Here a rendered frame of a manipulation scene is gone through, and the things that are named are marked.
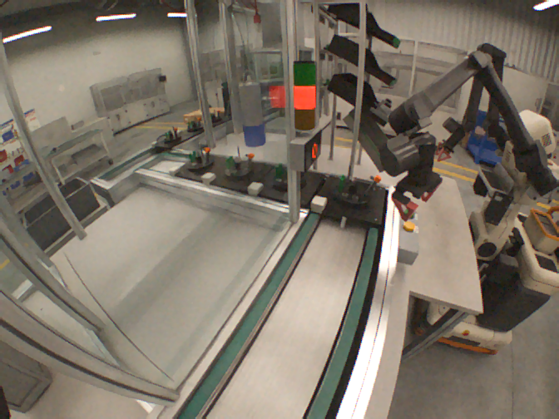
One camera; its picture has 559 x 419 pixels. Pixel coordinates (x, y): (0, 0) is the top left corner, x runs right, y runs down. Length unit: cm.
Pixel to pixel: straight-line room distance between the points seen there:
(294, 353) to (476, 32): 978
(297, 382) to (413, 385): 116
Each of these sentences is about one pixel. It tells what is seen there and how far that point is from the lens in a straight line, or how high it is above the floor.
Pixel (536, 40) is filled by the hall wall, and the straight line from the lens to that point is 1065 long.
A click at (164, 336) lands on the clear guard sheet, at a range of 37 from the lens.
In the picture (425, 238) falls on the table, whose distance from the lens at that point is 91.
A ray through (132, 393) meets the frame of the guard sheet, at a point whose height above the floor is 110.
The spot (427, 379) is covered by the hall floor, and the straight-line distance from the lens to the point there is 164.
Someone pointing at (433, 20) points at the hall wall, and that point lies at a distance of 951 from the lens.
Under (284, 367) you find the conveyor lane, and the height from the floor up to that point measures 92.
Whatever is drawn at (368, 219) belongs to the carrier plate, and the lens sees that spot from 71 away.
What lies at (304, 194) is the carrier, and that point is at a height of 97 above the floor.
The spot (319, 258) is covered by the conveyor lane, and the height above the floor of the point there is 92.
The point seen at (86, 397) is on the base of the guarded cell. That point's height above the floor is 86.
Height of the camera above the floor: 141
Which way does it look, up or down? 38 degrees down
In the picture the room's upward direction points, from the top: 4 degrees counter-clockwise
